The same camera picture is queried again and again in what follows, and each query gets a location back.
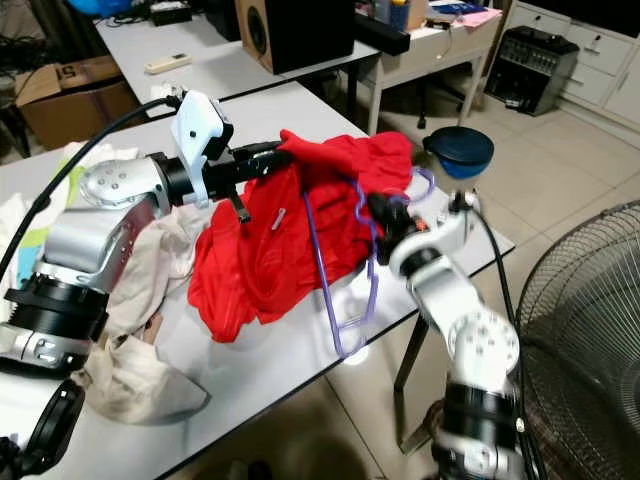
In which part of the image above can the long black speaker bar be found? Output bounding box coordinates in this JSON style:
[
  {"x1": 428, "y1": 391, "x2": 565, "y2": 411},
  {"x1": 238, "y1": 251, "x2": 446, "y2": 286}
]
[{"x1": 353, "y1": 12, "x2": 411, "y2": 56}]

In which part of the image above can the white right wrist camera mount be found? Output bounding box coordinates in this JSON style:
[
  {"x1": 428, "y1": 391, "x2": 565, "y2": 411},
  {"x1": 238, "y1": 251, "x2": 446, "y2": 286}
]
[{"x1": 400, "y1": 190, "x2": 481, "y2": 276}]

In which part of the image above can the white side table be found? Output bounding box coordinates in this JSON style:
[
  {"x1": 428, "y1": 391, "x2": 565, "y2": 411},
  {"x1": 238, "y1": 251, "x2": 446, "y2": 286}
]
[{"x1": 360, "y1": 5, "x2": 506, "y2": 136}]

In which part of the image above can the beige remote control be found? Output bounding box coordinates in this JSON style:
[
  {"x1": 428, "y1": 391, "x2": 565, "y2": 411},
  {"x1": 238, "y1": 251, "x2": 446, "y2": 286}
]
[{"x1": 145, "y1": 55, "x2": 193, "y2": 76}]

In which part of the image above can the black floor fan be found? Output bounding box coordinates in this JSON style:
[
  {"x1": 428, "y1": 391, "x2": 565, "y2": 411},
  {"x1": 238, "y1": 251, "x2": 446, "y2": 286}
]
[{"x1": 510, "y1": 200, "x2": 640, "y2": 480}]

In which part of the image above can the blue bag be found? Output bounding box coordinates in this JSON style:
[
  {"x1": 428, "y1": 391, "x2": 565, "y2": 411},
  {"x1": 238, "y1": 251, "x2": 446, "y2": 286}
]
[{"x1": 65, "y1": 0, "x2": 131, "y2": 19}]

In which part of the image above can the open brown cardboard box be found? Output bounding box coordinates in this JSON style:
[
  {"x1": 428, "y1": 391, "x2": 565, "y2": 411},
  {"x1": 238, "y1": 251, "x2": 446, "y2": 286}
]
[{"x1": 15, "y1": 55, "x2": 151, "y2": 151}]

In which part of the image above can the red knit shirt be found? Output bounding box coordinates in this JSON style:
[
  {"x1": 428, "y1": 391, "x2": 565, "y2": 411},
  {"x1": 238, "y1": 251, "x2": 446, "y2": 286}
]
[{"x1": 188, "y1": 130, "x2": 416, "y2": 343}]

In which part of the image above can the pink cloth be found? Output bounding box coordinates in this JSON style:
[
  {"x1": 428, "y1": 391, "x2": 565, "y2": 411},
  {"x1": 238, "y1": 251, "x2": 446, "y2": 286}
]
[{"x1": 455, "y1": 8, "x2": 503, "y2": 26}]

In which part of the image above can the white drawer cabinet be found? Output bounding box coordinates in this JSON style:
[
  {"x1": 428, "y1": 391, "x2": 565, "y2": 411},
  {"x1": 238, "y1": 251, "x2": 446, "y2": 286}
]
[{"x1": 505, "y1": 0, "x2": 640, "y2": 126}]

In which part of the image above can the wooden loudspeaker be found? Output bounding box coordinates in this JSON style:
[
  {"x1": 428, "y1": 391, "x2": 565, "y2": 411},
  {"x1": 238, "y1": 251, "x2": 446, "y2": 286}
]
[{"x1": 235, "y1": 0, "x2": 356, "y2": 76}]

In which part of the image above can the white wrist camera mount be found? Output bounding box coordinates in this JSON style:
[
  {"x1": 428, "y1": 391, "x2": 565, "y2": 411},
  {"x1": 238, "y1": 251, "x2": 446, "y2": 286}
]
[
  {"x1": 170, "y1": 90, "x2": 236, "y2": 209},
  {"x1": 400, "y1": 190, "x2": 481, "y2": 276}
]

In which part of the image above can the white desk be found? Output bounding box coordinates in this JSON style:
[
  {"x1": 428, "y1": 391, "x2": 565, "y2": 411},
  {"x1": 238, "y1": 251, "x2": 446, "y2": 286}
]
[{"x1": 95, "y1": 0, "x2": 381, "y2": 126}]

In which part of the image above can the cream garment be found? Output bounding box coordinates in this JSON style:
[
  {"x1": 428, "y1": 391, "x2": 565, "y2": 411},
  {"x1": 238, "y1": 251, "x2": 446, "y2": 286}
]
[{"x1": 80, "y1": 215, "x2": 211, "y2": 426}]

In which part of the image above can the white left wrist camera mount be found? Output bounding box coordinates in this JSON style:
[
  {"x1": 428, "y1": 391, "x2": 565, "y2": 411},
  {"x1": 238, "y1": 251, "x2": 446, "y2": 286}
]
[{"x1": 170, "y1": 90, "x2": 236, "y2": 209}]

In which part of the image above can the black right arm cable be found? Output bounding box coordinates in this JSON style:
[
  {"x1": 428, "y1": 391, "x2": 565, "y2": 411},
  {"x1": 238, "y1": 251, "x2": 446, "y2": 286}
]
[{"x1": 470, "y1": 205, "x2": 546, "y2": 480}]

